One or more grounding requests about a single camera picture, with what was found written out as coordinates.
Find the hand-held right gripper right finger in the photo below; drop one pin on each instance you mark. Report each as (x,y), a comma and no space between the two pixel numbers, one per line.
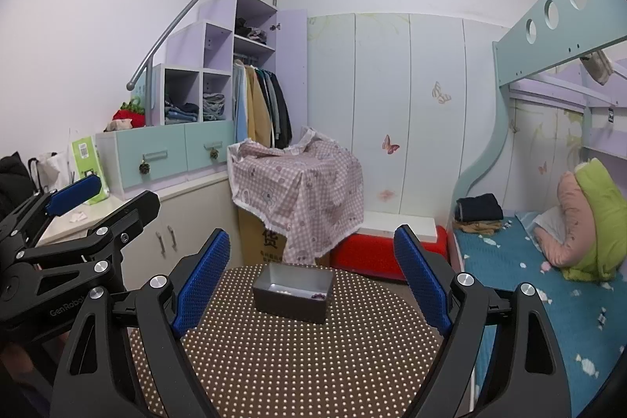
(421,276)

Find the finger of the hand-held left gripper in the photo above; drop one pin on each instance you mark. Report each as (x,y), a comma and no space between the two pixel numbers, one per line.
(132,215)
(76,197)

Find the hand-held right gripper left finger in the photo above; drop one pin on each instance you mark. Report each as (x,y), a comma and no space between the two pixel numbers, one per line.
(205,276)

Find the grey storage box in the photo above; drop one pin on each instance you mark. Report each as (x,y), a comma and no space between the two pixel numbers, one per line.
(289,308)

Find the person's left hand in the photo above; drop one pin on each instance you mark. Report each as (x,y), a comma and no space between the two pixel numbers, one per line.
(14,361)

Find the white tissue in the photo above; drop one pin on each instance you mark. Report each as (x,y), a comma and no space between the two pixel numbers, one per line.
(77,217)

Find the white bag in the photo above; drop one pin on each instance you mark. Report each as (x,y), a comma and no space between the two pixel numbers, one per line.
(51,170)

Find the green packet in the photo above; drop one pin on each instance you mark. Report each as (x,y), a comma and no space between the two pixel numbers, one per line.
(88,163)

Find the pine cone ornament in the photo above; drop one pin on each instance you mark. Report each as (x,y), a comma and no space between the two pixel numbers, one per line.
(144,168)
(214,154)

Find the teal drawer cabinet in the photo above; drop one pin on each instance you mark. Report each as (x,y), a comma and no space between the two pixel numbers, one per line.
(127,163)

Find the red storage box white lid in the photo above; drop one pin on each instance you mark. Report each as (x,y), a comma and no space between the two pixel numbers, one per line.
(372,256)

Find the cream cabinet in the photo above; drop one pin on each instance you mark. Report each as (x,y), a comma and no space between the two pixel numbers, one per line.
(196,222)

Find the black jacket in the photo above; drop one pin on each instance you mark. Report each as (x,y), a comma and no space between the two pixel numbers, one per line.
(13,183)

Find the cardboard box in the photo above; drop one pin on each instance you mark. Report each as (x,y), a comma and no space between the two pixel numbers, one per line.
(264,241)

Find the tan folded stockings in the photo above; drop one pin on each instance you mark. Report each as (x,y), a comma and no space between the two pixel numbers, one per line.
(482,227)

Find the pale pink butterfly sticker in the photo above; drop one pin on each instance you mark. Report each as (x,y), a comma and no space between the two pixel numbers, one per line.
(386,195)

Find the dark folded clothes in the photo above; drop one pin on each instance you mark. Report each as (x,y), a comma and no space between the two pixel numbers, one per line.
(479,207)

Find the blue printed bed sheet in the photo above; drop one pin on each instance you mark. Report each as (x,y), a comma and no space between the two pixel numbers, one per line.
(514,281)

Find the teal drawer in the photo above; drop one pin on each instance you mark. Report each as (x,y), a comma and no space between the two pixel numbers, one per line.
(201,148)

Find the red plush toy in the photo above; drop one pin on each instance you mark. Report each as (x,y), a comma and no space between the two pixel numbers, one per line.
(132,114)

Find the folded blue jeans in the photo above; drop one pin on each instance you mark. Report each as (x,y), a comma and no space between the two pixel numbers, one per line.
(181,112)
(214,107)

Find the pink checked cloth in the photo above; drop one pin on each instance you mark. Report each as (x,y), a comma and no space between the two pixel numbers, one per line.
(303,197)

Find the brown dotted tablecloth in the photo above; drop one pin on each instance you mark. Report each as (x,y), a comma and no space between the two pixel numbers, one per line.
(303,364)

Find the white pillow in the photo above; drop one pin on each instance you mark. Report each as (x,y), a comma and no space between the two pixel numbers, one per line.
(548,224)

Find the white wardrobe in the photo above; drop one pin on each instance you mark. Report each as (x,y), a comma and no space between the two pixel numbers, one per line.
(416,129)

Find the hanging clothes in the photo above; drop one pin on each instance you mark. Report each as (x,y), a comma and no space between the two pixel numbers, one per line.
(259,109)

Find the white brown butterfly sticker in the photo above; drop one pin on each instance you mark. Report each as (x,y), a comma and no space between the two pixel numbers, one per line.
(441,94)

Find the purple stair shelf unit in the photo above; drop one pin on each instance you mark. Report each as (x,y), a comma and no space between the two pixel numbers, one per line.
(215,50)

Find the green blanket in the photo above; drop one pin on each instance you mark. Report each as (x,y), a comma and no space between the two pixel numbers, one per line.
(605,212)

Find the dark clothes pile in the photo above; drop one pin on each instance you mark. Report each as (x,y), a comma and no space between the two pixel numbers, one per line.
(251,32)

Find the grey metal handrail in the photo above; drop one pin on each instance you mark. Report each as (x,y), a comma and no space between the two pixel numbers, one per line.
(196,1)

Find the grey hanging cloth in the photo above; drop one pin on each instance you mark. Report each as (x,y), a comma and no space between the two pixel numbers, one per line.
(596,68)

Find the teal bunk bed frame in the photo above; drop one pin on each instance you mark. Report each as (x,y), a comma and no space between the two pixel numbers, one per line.
(539,50)

